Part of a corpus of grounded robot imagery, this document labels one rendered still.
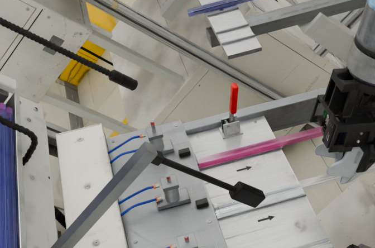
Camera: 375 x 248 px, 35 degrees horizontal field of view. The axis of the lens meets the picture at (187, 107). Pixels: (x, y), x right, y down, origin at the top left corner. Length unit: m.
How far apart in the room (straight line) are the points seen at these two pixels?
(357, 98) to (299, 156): 1.53
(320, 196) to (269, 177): 1.27
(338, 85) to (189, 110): 1.30
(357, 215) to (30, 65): 1.07
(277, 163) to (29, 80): 1.08
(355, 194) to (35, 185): 0.75
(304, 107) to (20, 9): 0.95
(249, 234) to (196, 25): 1.28
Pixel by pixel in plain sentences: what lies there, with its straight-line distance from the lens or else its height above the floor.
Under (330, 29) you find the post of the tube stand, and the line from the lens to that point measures 1.40.
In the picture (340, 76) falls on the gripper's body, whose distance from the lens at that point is 0.84.
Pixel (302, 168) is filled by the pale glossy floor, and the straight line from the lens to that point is 2.35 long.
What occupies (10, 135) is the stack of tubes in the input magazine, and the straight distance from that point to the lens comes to 0.90.
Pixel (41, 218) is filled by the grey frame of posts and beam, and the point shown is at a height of 1.33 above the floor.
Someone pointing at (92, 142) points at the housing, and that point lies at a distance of 0.99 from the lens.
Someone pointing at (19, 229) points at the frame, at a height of 1.39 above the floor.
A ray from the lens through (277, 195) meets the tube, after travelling 0.95.
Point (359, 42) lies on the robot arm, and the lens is 0.81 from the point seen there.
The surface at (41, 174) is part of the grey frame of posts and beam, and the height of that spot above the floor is 1.33.
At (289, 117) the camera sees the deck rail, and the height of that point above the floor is 0.93.
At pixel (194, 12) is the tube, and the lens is 1.27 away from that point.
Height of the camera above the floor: 1.69
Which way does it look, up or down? 34 degrees down
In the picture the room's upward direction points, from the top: 64 degrees counter-clockwise
